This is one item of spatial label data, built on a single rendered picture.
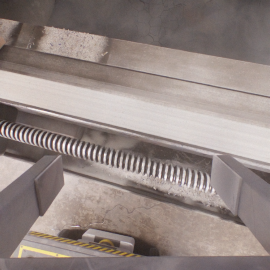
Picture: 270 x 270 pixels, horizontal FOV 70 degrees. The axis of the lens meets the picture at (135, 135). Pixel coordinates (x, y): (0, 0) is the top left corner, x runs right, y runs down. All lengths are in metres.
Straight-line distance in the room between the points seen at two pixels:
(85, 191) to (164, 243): 0.53
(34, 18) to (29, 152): 0.50
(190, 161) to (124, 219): 0.60
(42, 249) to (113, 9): 0.91
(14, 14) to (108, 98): 0.44
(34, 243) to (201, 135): 0.86
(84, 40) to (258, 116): 0.31
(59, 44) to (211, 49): 0.32
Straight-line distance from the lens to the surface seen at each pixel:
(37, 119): 0.82
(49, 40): 0.42
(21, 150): 0.92
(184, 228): 1.20
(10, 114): 0.73
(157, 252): 1.11
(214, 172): 0.17
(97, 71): 0.36
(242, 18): 0.56
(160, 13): 0.55
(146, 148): 0.74
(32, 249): 1.03
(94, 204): 1.21
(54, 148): 0.47
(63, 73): 0.37
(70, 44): 0.40
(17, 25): 0.47
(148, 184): 0.74
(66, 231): 1.19
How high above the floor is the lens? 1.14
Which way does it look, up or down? 79 degrees down
